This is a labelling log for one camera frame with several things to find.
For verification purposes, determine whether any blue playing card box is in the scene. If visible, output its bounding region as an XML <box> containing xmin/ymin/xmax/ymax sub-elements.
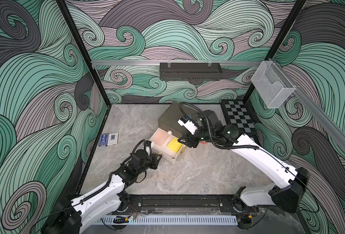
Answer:
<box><xmin>98</xmin><ymin>134</ymin><xmax>109</xmax><ymax>147</ymax></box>

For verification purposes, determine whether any black wall-mounted shelf tray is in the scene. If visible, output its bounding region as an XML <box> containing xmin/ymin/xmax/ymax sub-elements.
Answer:
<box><xmin>159</xmin><ymin>63</ymin><xmax>223</xmax><ymax>84</ymax></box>

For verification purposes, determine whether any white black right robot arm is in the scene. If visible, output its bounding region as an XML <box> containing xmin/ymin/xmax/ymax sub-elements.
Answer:
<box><xmin>178</xmin><ymin>102</ymin><xmax>310</xmax><ymax>213</ymax></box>

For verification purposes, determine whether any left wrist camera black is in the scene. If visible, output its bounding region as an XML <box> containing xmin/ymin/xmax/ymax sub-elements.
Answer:
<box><xmin>130</xmin><ymin>146</ymin><xmax>152</xmax><ymax>168</ymax></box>

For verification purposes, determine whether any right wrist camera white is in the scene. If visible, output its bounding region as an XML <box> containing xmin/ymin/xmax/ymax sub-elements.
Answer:
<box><xmin>178</xmin><ymin>117</ymin><xmax>198</xmax><ymax>135</ymax></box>

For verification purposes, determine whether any white drawer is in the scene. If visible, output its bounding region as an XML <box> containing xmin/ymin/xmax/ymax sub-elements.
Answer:
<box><xmin>150</xmin><ymin>128</ymin><xmax>186</xmax><ymax>163</ymax></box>

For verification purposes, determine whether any black white checkerboard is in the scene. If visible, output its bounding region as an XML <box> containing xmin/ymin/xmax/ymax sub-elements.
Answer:
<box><xmin>220</xmin><ymin>99</ymin><xmax>257</xmax><ymax>138</ymax></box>

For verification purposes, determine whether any white slotted cable duct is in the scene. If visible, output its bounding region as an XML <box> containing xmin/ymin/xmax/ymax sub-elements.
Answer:
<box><xmin>102</xmin><ymin>215</ymin><xmax>238</xmax><ymax>226</ymax></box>

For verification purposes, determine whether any olive three-drawer storage box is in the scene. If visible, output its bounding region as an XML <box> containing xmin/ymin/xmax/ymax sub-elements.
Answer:
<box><xmin>158</xmin><ymin>102</ymin><xmax>206</xmax><ymax>138</ymax></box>

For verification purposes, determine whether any yellow rectangular sponge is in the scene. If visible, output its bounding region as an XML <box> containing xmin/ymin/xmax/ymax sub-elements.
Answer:
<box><xmin>167</xmin><ymin>137</ymin><xmax>183</xmax><ymax>154</ymax></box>

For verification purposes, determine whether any clear plastic wall bin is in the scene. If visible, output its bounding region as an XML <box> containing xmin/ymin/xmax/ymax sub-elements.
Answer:
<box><xmin>251</xmin><ymin>60</ymin><xmax>296</xmax><ymax>109</ymax></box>

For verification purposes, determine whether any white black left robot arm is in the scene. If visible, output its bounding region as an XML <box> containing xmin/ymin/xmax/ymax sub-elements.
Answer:
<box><xmin>39</xmin><ymin>139</ymin><xmax>162</xmax><ymax>234</ymax></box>

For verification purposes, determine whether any aluminium wall rail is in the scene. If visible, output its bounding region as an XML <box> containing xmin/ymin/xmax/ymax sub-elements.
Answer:
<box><xmin>91</xmin><ymin>59</ymin><xmax>262</xmax><ymax>67</ymax></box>

